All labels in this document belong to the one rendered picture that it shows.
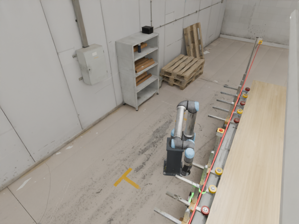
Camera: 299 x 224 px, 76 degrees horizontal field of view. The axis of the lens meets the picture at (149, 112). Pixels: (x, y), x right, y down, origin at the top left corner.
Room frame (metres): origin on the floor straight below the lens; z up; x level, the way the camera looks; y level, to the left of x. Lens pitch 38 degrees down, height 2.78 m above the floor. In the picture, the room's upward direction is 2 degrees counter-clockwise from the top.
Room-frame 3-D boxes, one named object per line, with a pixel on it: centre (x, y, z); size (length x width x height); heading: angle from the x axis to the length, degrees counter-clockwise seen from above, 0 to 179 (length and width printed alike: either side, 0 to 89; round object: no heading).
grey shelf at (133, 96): (4.04, 0.19, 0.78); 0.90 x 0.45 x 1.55; 142
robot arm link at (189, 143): (1.30, -0.39, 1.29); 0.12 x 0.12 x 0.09; 77
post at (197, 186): (0.94, -0.42, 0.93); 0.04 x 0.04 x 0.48; 59
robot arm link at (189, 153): (1.19, -0.37, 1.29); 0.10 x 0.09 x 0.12; 167
